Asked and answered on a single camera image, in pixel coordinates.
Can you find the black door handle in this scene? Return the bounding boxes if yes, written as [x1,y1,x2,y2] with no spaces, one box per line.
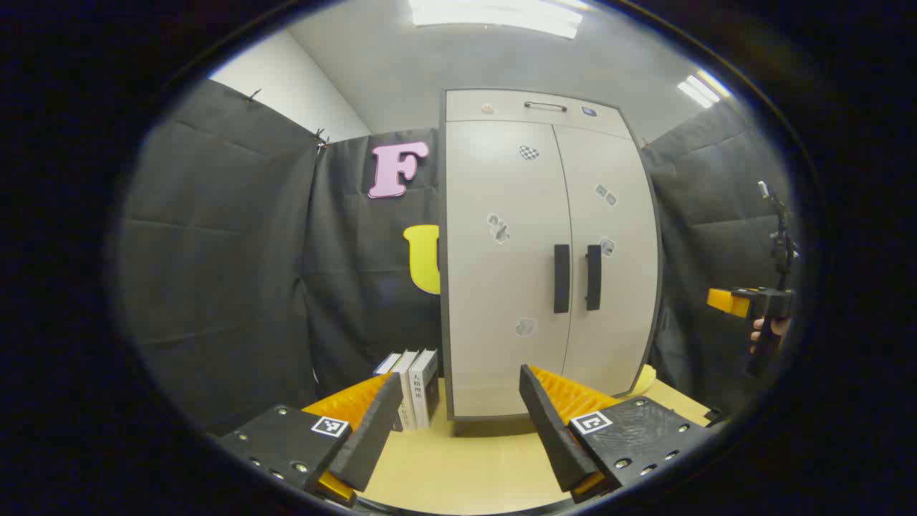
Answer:
[585,244,602,312]
[553,244,572,315]

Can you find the grey double-door shoe cabinet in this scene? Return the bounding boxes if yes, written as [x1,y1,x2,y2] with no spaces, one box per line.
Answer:
[438,87,663,422]

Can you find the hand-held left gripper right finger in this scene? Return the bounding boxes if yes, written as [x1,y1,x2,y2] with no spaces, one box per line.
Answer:
[519,364,714,502]

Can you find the grey cabinet drawer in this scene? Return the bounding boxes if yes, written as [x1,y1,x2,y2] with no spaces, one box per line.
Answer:
[446,90,633,140]

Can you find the white upright book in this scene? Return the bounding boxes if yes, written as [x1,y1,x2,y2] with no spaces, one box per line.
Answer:
[390,349,421,431]

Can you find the ceiling light panel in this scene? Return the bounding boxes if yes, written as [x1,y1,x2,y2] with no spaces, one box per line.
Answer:
[677,70,733,110]
[408,0,585,40]

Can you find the black backdrop cloth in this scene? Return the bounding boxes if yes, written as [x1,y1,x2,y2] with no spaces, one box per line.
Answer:
[118,79,796,438]

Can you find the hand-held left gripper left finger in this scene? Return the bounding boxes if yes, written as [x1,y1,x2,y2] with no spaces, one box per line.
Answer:
[215,371,404,508]

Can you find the black tripod stand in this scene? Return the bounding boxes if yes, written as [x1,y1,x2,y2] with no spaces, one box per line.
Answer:
[758,181,800,289]

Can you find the grey shoe cabinet door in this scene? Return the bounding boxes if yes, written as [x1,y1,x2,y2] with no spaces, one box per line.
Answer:
[553,125,660,398]
[446,120,574,419]

